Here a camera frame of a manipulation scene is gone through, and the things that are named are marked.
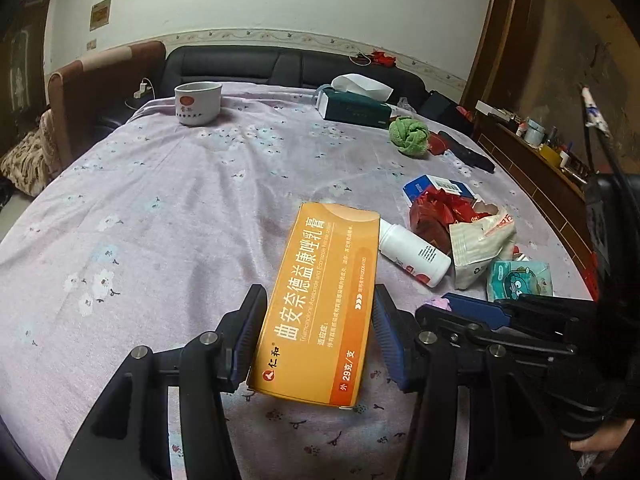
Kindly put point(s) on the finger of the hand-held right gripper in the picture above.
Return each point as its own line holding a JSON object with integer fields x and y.
{"x": 450, "y": 321}
{"x": 475, "y": 307}

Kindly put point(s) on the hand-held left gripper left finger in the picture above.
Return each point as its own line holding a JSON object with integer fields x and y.
{"x": 250, "y": 322}

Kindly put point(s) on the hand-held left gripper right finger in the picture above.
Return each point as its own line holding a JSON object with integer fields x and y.
{"x": 387, "y": 332}

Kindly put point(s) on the small pink item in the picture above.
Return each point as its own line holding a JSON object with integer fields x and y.
{"x": 436, "y": 305}

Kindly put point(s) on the orange medicine box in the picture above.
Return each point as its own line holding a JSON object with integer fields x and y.
{"x": 315, "y": 310}

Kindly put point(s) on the red plastic bag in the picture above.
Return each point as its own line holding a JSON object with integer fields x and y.
{"x": 430, "y": 222}

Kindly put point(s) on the person's right hand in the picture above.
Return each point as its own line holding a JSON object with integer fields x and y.
{"x": 607, "y": 442}

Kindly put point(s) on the crumpled white packet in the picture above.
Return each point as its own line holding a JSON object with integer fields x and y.
{"x": 475, "y": 257}

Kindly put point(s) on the teal cartoon tissue pack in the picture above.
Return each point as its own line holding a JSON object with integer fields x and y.
{"x": 520, "y": 280}

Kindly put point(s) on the white plastic bottle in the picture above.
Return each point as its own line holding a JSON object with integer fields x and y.
{"x": 412, "y": 255}

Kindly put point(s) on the wooden cabinet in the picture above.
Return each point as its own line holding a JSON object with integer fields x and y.
{"x": 540, "y": 185}

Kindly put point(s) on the yellow container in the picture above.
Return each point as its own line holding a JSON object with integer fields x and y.
{"x": 550, "y": 156}

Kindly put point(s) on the blue and white box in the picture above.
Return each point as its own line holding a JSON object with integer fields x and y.
{"x": 425, "y": 185}

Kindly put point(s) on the tape-wrapped pole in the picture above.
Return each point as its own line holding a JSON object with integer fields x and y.
{"x": 597, "y": 120}

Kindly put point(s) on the white jar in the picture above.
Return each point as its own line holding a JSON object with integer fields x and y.
{"x": 533, "y": 132}

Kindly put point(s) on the black elongated object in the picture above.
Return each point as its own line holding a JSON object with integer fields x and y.
{"x": 467, "y": 155}

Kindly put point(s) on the small red cloth item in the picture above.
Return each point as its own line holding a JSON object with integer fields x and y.
{"x": 437, "y": 145}

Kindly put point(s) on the green cloth ball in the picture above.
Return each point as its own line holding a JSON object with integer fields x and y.
{"x": 409, "y": 136}

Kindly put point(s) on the flat white box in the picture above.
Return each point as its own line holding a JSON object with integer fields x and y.
{"x": 492, "y": 110}

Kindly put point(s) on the white cup with red print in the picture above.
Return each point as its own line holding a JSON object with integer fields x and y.
{"x": 197, "y": 102}

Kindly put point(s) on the dark green tissue box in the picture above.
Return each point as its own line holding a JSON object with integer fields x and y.
{"x": 355, "y": 105}

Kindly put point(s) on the white charger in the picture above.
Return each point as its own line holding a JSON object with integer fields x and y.
{"x": 144, "y": 90}

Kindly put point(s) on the black leather sofa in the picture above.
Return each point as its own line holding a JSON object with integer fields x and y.
{"x": 240, "y": 65}

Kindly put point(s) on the red ornament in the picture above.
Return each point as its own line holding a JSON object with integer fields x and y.
{"x": 382, "y": 58}

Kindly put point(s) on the patterned cushion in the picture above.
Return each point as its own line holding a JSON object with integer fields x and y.
{"x": 27, "y": 160}

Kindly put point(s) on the brown armchair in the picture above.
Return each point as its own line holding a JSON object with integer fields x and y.
{"x": 100, "y": 90}

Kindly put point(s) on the wooden door frame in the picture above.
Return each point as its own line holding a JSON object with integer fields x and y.
{"x": 495, "y": 35}

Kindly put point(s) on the small wall plaque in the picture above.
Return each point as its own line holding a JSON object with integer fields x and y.
{"x": 100, "y": 14}

